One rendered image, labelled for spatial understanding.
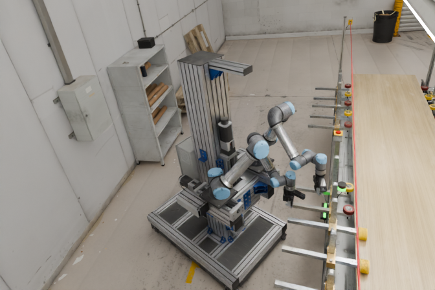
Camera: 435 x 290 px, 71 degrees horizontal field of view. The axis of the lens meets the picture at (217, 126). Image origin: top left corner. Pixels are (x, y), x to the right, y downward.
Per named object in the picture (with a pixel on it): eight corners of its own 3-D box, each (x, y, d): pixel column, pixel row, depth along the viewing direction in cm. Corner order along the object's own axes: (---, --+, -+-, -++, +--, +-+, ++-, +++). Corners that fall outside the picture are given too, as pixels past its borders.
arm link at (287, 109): (254, 142, 273) (274, 103, 229) (267, 135, 279) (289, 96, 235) (263, 152, 268) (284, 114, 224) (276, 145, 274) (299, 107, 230)
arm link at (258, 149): (218, 191, 233) (266, 138, 220) (223, 204, 221) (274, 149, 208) (206, 184, 228) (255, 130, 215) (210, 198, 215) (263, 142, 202)
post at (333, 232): (325, 279, 210) (330, 232, 185) (325, 275, 212) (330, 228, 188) (331, 281, 209) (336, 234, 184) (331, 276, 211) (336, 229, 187)
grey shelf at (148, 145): (136, 164, 465) (105, 67, 385) (159, 132, 538) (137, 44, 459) (164, 166, 453) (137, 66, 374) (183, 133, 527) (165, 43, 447)
